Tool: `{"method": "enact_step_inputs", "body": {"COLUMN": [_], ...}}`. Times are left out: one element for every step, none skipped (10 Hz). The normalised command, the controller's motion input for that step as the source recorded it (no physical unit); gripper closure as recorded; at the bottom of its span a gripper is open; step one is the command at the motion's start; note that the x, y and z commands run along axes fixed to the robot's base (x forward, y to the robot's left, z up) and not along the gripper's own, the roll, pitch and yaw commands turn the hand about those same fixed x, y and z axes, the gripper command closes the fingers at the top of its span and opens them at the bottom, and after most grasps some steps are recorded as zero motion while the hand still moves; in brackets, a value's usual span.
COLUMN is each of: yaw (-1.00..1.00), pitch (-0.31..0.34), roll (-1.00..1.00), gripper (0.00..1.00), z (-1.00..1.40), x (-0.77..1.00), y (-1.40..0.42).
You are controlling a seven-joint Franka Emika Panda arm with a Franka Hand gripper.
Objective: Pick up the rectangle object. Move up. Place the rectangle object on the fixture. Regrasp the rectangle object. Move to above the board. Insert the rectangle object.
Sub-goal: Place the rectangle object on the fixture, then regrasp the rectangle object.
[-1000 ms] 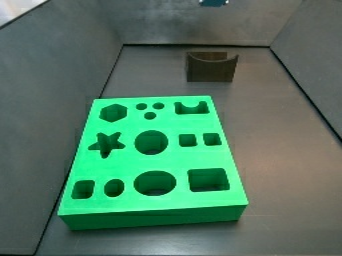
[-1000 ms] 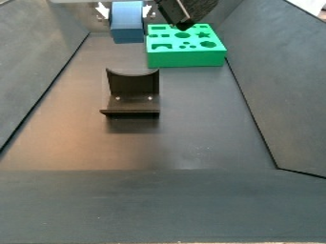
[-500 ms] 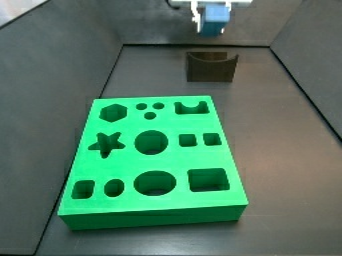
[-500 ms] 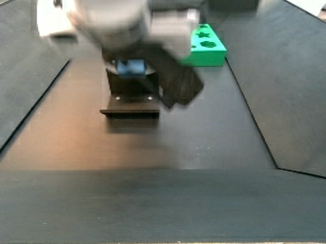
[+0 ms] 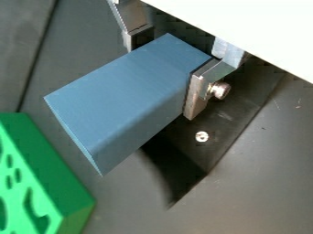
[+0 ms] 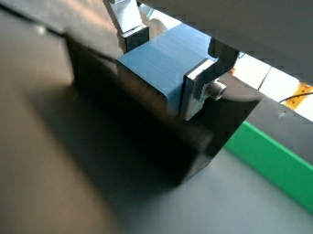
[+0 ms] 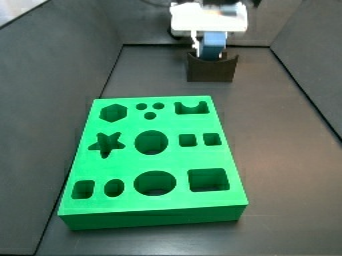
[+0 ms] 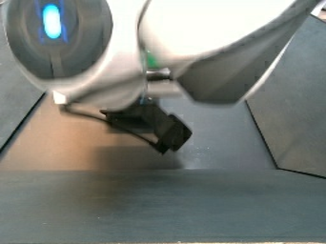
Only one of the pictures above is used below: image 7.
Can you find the blue rectangular block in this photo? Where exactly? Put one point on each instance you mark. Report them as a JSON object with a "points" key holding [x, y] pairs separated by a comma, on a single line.
{"points": [[211, 45]]}

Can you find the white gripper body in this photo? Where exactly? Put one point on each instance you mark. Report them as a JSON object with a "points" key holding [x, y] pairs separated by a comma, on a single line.
{"points": [[207, 16]]}

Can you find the green shape sorting board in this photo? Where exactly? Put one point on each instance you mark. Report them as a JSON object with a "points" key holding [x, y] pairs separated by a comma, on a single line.
{"points": [[152, 166]]}

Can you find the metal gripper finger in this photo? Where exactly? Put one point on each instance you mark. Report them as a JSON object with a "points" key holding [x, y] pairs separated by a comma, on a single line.
{"points": [[195, 42]]}

